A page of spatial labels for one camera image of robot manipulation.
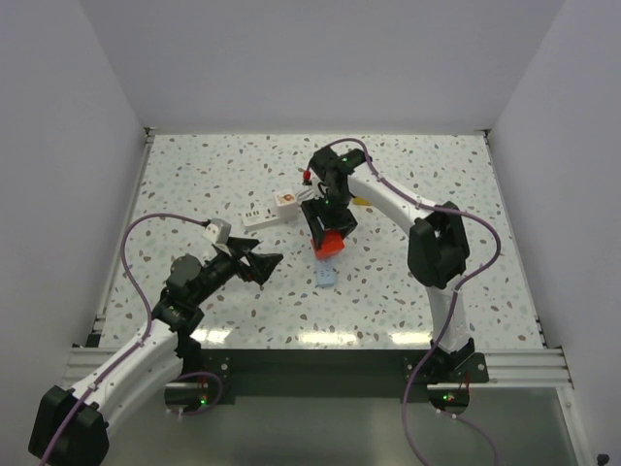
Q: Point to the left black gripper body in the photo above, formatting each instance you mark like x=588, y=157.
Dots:
x=227, y=266

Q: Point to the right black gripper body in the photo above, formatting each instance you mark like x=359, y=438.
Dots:
x=330, y=207

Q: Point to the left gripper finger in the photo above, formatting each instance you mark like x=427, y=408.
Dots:
x=262, y=265
x=241, y=246

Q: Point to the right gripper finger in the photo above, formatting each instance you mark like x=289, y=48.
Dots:
x=346, y=223
x=314, y=213

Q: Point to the red cube plug adapter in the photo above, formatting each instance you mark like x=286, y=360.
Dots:
x=331, y=246

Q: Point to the yellow cube plug adapter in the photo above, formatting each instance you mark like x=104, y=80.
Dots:
x=360, y=202

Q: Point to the white power strip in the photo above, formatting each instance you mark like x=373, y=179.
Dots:
x=263, y=218

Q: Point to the white cube plug adapter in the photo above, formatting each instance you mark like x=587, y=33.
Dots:
x=286, y=204

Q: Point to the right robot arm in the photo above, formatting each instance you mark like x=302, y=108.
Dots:
x=437, y=243

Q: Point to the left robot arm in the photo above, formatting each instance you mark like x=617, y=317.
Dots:
x=74, y=426

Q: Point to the blue power strip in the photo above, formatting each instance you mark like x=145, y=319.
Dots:
x=325, y=274

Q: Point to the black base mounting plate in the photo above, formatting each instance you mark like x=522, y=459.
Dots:
x=225, y=375

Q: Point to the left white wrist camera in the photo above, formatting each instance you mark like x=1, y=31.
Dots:
x=217, y=231

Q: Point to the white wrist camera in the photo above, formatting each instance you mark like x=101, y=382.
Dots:
x=312, y=186
x=217, y=231

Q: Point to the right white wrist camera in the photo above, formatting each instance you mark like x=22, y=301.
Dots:
x=312, y=186

